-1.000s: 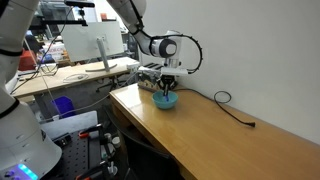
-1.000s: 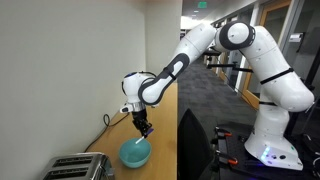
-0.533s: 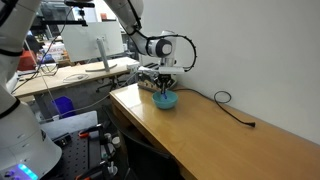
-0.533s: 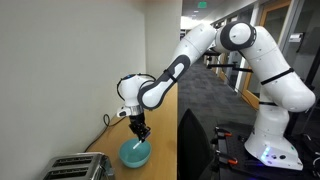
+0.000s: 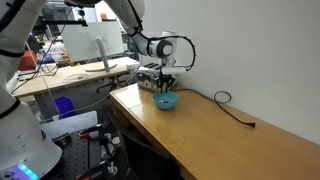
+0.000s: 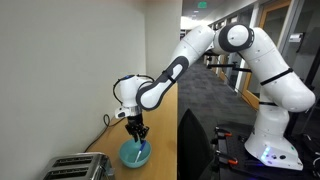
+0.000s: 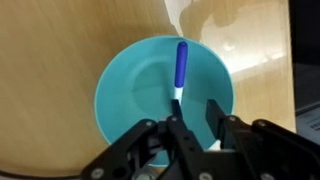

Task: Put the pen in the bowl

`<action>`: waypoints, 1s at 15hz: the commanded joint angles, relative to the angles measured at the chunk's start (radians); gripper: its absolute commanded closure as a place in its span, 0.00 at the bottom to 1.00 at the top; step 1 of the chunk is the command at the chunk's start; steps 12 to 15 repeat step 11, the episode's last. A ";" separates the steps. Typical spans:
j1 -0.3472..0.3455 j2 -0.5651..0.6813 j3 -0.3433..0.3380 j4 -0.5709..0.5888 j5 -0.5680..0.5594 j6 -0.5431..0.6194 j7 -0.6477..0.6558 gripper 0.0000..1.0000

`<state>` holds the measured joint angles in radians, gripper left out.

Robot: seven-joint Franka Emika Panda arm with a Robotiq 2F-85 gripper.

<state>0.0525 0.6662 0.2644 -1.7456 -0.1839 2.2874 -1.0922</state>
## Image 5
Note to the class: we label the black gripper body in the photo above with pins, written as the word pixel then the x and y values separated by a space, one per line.
pixel 166 78

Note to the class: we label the black horizontal rail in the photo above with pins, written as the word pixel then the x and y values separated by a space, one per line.
pixel 63 22

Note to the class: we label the red chair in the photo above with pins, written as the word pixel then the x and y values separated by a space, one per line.
pixel 26 61

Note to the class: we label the grey flat panel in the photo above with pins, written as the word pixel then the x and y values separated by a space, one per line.
pixel 71 122

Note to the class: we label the small white bottle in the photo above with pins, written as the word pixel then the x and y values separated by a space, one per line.
pixel 116 142

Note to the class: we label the white monitor with stand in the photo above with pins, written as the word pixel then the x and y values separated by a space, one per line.
pixel 91 40

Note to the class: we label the black perforated breadboard plate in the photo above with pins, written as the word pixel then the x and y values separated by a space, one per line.
pixel 78 156

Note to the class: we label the silver toaster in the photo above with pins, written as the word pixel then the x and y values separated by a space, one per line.
pixel 147 81

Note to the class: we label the teal bowl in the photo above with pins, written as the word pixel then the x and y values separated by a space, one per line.
pixel 164 101

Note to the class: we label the blue bin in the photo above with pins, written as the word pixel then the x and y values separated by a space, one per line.
pixel 63 106

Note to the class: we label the light wooden desk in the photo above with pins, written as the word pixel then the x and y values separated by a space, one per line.
pixel 53 81

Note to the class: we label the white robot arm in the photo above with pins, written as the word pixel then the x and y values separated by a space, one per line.
pixel 146 44

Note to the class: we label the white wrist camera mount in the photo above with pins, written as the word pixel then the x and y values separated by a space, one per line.
pixel 175 70

